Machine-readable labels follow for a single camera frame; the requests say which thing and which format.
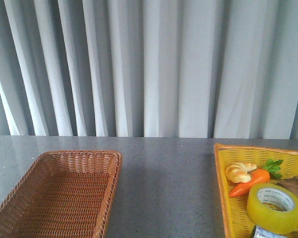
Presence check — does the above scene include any yellow tape roll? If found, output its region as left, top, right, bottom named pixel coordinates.
left=246, top=183, right=298, bottom=235

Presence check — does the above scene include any grey pleated curtain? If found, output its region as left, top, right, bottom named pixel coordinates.
left=0, top=0, right=298, bottom=139

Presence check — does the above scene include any toy croissant bread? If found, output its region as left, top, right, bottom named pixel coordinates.
left=225, top=162, right=257, bottom=183

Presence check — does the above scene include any brown wicker basket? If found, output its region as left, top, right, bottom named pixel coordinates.
left=0, top=150, right=122, bottom=238

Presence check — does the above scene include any toy orange carrot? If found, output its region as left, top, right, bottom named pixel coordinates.
left=229, top=159, right=284, bottom=197

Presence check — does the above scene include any yellow wicker basket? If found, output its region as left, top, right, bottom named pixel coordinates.
left=214, top=143, right=298, bottom=238

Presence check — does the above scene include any silver foil packet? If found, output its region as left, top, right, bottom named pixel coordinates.
left=250, top=225, right=284, bottom=238

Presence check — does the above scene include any brown toy mushroom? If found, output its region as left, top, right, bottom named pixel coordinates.
left=277, top=176, right=298, bottom=198

